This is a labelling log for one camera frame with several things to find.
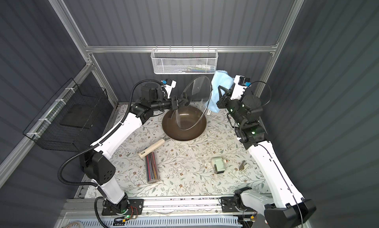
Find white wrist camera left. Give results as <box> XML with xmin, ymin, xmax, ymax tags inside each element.
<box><xmin>162</xmin><ymin>79</ymin><xmax>177</xmax><ymax>99</ymax></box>

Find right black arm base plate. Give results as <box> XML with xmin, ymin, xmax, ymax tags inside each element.
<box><xmin>219</xmin><ymin>196</ymin><xmax>256</xmax><ymax>213</ymax></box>

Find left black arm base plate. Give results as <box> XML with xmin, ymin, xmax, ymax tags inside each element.
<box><xmin>101</xmin><ymin>199</ymin><xmax>144</xmax><ymax>216</ymax></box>

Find clear tube of coloured pencils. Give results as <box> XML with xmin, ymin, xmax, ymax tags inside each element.
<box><xmin>145</xmin><ymin>152</ymin><xmax>159</xmax><ymax>184</ymax></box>

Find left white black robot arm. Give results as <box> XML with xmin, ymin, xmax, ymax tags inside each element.
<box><xmin>83</xmin><ymin>79</ymin><xmax>179</xmax><ymax>215</ymax></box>

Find glass pot lid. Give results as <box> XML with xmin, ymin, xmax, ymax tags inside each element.
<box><xmin>176</xmin><ymin>76</ymin><xmax>212</xmax><ymax>130</ymax></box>

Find black corrugated cable hose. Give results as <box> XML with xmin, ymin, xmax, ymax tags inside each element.
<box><xmin>57</xmin><ymin>79</ymin><xmax>163</xmax><ymax>228</ymax></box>

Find brown frying pan cream handle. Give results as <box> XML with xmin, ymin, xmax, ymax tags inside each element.
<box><xmin>138</xmin><ymin>106</ymin><xmax>207</xmax><ymax>159</ymax></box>

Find pale green pencil sharpener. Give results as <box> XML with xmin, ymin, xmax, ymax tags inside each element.
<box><xmin>211</xmin><ymin>157</ymin><xmax>226</xmax><ymax>174</ymax></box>

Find white wire mesh basket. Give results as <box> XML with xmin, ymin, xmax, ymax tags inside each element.
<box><xmin>151</xmin><ymin>48</ymin><xmax>219</xmax><ymax>75</ymax></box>

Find light blue cloth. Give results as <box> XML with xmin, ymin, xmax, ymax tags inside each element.
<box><xmin>205</xmin><ymin>69</ymin><xmax>235</xmax><ymax>115</ymax></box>

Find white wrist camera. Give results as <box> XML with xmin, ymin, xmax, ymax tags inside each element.
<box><xmin>162</xmin><ymin>79</ymin><xmax>177</xmax><ymax>99</ymax></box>
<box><xmin>231</xmin><ymin>75</ymin><xmax>251</xmax><ymax>100</ymax></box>

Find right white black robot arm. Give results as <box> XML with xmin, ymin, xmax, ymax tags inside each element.
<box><xmin>217</xmin><ymin>85</ymin><xmax>316</xmax><ymax>228</ymax></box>

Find pens in white basket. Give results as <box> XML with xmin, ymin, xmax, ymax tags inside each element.
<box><xmin>176</xmin><ymin>65</ymin><xmax>216</xmax><ymax>74</ymax></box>

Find black wire basket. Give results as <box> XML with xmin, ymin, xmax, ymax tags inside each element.
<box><xmin>23</xmin><ymin>79</ymin><xmax>113</xmax><ymax>153</ymax></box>

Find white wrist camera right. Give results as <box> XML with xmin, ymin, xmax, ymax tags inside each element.
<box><xmin>231</xmin><ymin>75</ymin><xmax>251</xmax><ymax>100</ymax></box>

